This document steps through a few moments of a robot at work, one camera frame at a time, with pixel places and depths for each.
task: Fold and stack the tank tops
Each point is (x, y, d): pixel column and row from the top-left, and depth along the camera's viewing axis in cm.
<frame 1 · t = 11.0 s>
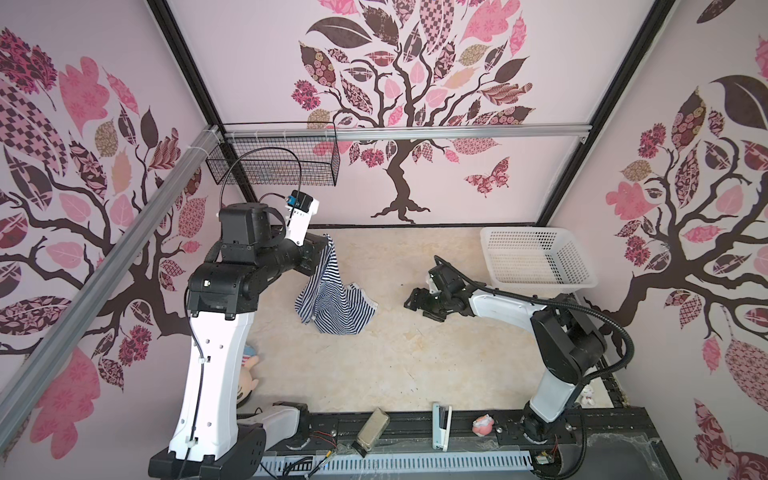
left hand: (322, 246, 61), fingers closed
right hand: (410, 304, 91), fingers open
blue white striped tank top: (328, 301, 81), point 17 cm above the table
white plastic laundry basket: (536, 259, 112), on the table
small white figurine: (587, 396, 79), point 2 cm above the table

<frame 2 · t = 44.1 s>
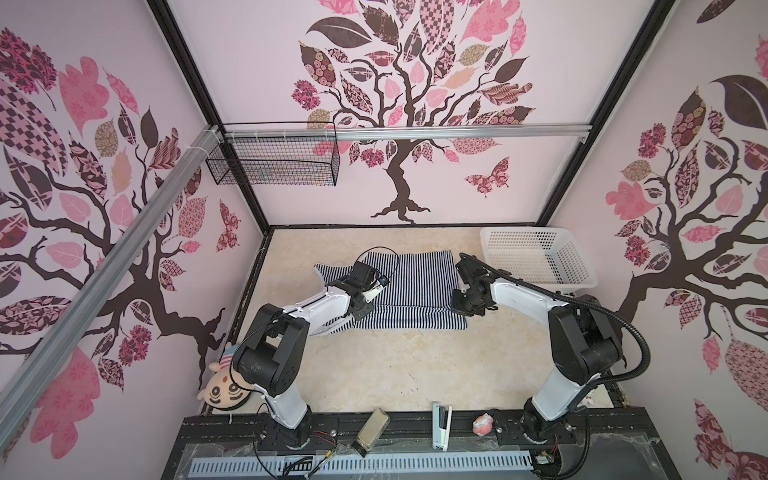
left hand: (357, 302, 94), fingers closed
right hand: (455, 305, 94), fingers closed
blue white striped tank top: (407, 290, 89), point 12 cm above the table
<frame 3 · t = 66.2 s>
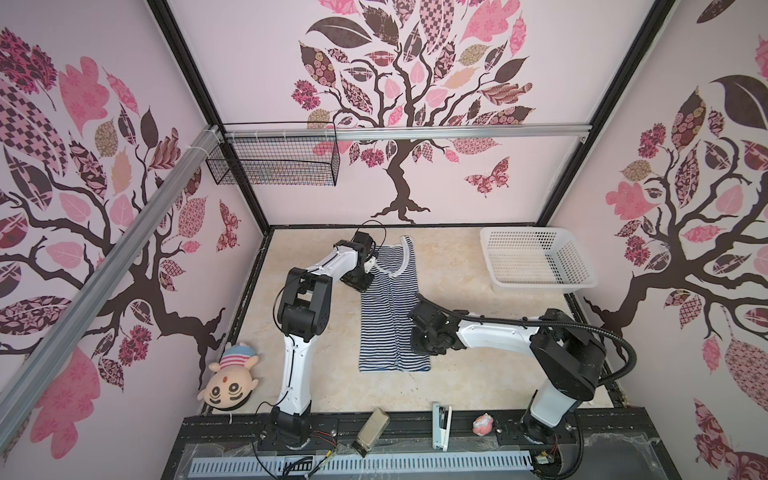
left hand: (356, 286, 102), fingers open
right hand: (410, 345, 88), fingers open
blue white striped tank top: (386, 338, 92), on the table
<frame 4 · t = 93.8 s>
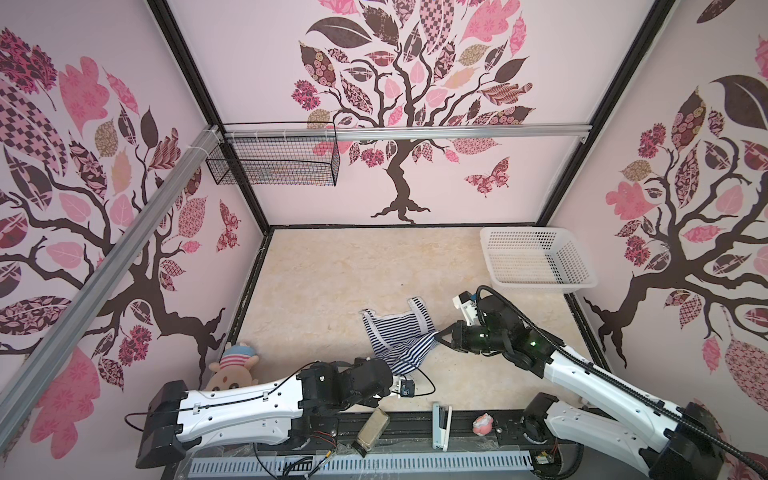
left hand: (378, 371, 75), fingers closed
right hand: (435, 335, 74), fingers closed
blue white striped tank top: (403, 339, 92), on the table
